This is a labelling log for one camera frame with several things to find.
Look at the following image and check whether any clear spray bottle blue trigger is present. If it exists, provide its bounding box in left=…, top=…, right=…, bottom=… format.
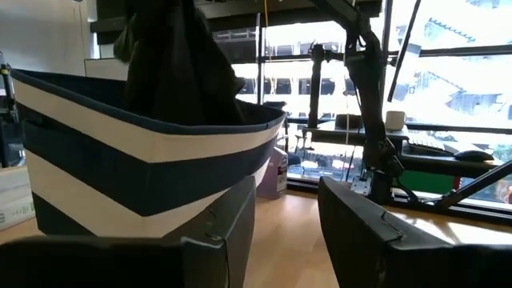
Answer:
left=257, top=146, right=289, bottom=200

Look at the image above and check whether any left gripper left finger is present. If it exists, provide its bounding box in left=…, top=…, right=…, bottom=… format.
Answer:
left=0, top=175, right=257, bottom=288

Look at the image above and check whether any black garment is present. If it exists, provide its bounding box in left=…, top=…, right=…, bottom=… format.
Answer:
left=114, top=0, right=247, bottom=126

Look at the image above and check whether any black monitor stand pole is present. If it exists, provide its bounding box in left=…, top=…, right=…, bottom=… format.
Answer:
left=306, top=39, right=345, bottom=130

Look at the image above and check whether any black metal table frame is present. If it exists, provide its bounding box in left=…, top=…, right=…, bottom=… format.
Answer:
left=351, top=159, right=512, bottom=219

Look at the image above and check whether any black computer mouse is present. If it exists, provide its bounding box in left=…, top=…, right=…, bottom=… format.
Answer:
left=454, top=149, right=495, bottom=162

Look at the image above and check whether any white mug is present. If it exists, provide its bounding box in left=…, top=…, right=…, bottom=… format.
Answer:
left=385, top=110, right=408, bottom=132

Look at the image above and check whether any navy white striped fabric bin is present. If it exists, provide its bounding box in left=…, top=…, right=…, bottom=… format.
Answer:
left=10, top=68, right=287, bottom=239

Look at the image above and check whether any white keyboard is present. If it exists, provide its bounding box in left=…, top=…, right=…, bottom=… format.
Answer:
left=406, top=134, right=447, bottom=153

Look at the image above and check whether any black office desk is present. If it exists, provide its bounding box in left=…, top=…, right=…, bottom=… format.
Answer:
left=302, top=126, right=501, bottom=179

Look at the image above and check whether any stack of white books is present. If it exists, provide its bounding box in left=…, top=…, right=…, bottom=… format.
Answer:
left=0, top=165, right=37, bottom=232

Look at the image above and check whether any black tripod stand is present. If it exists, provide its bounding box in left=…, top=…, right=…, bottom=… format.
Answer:
left=0, top=51, right=25, bottom=169

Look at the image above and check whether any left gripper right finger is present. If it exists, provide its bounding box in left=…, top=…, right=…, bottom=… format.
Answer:
left=318, top=175, right=512, bottom=288

